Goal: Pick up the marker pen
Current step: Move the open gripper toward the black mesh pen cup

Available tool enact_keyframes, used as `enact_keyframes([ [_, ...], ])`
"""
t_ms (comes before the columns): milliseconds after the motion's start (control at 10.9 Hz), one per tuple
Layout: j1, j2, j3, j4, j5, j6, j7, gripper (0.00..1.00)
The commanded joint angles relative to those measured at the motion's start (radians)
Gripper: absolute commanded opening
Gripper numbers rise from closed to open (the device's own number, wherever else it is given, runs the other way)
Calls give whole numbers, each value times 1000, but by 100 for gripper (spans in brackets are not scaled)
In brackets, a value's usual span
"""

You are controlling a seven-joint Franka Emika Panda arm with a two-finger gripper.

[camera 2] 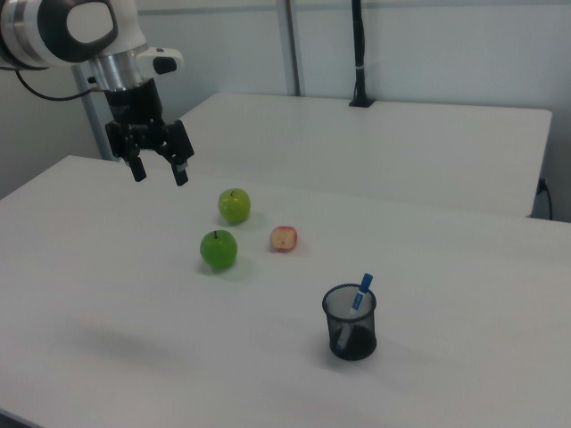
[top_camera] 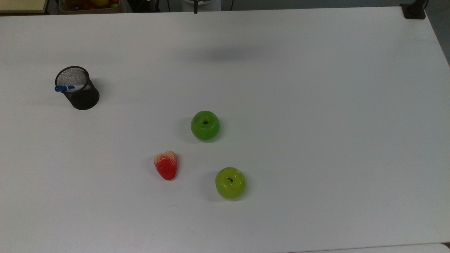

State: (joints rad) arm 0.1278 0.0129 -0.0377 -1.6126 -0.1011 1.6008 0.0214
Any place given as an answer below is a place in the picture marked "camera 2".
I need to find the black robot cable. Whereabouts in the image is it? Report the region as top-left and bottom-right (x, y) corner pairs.
(15, 69), (108, 102)

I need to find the blue white marker pen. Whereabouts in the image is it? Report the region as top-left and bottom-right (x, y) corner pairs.
(335, 273), (375, 351)

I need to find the grey partition post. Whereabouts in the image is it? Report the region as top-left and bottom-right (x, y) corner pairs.
(276, 0), (307, 97)

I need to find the yellowish green apple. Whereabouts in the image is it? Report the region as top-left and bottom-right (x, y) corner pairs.
(217, 188), (252, 226)

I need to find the white background table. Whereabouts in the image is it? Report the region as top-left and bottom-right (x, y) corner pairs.
(120, 92), (553, 218)

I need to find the bitten red apple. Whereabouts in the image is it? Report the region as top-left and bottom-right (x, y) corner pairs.
(269, 225), (299, 253)

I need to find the bright green apple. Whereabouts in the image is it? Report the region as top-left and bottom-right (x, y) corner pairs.
(199, 230), (238, 271)

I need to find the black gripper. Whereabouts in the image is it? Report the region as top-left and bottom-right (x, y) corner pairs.
(104, 78), (196, 187)

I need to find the black mesh pen cup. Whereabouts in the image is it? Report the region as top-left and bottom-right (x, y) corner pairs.
(320, 284), (378, 361)

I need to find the black wall cable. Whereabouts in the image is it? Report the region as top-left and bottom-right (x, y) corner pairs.
(537, 177), (554, 220)

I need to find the black cable pole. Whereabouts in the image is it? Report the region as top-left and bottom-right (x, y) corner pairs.
(348, 0), (377, 109)

